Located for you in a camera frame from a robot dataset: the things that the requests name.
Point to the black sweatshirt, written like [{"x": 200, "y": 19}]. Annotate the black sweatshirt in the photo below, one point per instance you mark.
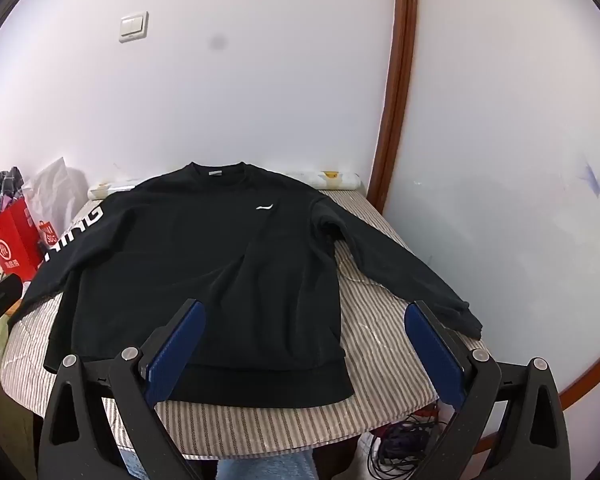
[{"x": 205, "y": 240}]

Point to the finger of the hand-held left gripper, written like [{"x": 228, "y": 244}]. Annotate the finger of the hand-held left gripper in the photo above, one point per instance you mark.
[{"x": 2, "y": 295}]

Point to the white plastic bag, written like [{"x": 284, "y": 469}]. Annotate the white plastic bag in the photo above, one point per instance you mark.
[{"x": 55, "y": 195}]

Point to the small red paper bag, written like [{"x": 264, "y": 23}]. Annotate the small red paper bag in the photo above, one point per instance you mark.
[{"x": 49, "y": 237}]

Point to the rolled white printed mat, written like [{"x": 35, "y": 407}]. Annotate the rolled white printed mat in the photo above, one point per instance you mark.
[{"x": 340, "y": 180}]

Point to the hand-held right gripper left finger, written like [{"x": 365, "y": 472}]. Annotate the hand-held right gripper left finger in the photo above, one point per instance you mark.
[{"x": 180, "y": 340}]

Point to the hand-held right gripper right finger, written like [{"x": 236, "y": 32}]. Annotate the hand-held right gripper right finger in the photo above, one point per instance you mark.
[{"x": 427, "y": 345}]

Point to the brown wooden door frame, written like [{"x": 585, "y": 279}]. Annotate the brown wooden door frame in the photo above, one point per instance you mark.
[{"x": 402, "y": 60}]

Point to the plaid cloth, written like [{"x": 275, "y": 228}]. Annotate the plaid cloth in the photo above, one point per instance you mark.
[{"x": 0, "y": 192}]

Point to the white wall light switch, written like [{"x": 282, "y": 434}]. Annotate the white wall light switch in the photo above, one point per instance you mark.
[{"x": 133, "y": 27}]

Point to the striped quilted mattress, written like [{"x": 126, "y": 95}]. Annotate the striped quilted mattress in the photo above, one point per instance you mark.
[{"x": 380, "y": 335}]

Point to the white door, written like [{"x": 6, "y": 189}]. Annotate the white door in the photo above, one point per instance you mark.
[{"x": 505, "y": 160}]

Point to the person's blue jeans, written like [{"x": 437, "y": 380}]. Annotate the person's blue jeans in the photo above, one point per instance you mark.
[{"x": 265, "y": 470}]

